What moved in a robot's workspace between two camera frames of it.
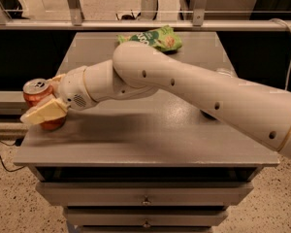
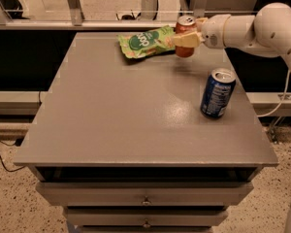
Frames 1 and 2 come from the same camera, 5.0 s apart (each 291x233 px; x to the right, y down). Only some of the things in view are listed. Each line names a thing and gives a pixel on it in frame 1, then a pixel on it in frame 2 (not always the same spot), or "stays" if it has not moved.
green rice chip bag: (164, 38) stays
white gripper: (72, 88) -> (212, 30)
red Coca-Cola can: (37, 90) -> (185, 23)
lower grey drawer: (145, 216) stays
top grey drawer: (145, 193) stays
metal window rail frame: (73, 16) stays
